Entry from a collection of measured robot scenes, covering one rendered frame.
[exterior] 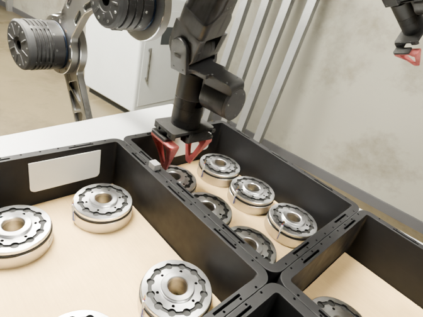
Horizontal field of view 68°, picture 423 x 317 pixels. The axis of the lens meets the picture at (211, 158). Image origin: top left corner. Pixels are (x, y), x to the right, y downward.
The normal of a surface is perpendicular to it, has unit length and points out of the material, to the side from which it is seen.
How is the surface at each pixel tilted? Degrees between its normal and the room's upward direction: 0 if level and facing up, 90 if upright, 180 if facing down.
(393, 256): 90
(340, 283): 0
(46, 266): 0
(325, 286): 0
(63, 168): 90
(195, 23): 105
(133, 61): 90
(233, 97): 91
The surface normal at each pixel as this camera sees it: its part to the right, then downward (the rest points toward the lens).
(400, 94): -0.62, 0.26
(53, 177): 0.67, 0.50
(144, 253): 0.22, -0.84
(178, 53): -0.66, 0.46
